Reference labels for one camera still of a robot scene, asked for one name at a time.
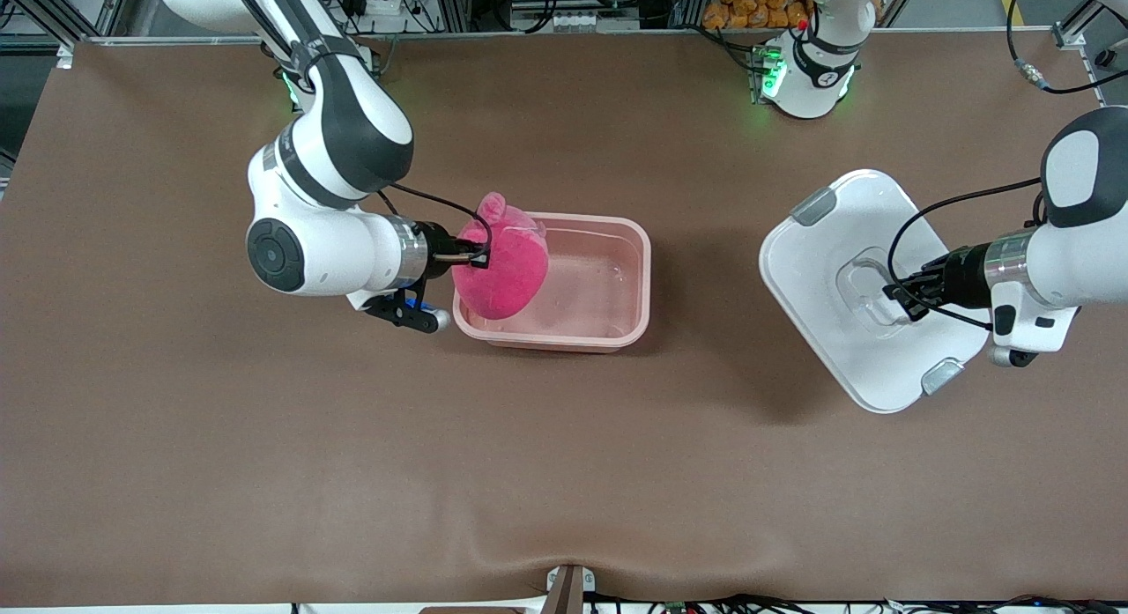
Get bag of orange snacks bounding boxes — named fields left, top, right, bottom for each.
left=702, top=0, right=882, bottom=31

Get pink plush toy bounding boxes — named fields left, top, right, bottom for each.
left=451, top=191, right=551, bottom=322

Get white left camera bracket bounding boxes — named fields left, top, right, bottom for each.
left=991, top=302, right=1081, bottom=356

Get white camera bracket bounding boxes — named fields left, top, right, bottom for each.
left=991, top=302, right=1081, bottom=356
left=346, top=282, right=417, bottom=314

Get aluminium corner strut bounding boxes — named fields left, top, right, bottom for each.
left=1053, top=0, right=1128, bottom=49

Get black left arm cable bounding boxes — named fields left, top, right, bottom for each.
left=887, top=0, right=1128, bottom=333

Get brown table cover mat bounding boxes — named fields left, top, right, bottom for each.
left=0, top=28, right=1128, bottom=608

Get aluminium frame struts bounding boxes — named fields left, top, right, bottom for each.
left=0, top=0, right=133, bottom=47

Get metal table edge bracket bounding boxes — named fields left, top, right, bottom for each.
left=545, top=564, right=597, bottom=614

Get white right camera bracket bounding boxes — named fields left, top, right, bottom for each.
left=346, top=282, right=417, bottom=314

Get white box lid grey clips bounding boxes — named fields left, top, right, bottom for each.
left=758, top=168, right=998, bottom=415

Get silver aluminium frame rail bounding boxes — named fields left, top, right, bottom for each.
left=53, top=26, right=1058, bottom=48

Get pink plastic storage box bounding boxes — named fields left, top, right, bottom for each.
left=452, top=212, right=653, bottom=355

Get white power strip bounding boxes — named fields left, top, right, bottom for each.
left=339, top=0, right=428, bottom=33

